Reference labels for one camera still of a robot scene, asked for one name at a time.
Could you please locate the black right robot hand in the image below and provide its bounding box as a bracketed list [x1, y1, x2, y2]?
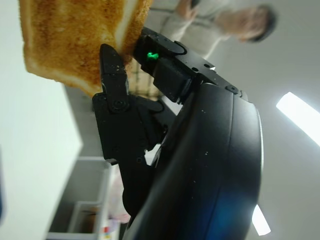
[91, 27, 265, 240]

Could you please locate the person in black trousers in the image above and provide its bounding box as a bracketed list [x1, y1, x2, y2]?
[149, 0, 278, 61]

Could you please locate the translucent plastic bag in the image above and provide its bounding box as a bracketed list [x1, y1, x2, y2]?
[106, 167, 131, 225]

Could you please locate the ceiling light panel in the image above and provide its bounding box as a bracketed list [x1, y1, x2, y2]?
[276, 91, 320, 141]
[251, 203, 272, 236]

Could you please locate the toasted bread slice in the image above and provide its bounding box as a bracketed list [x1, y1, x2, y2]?
[18, 0, 155, 97]

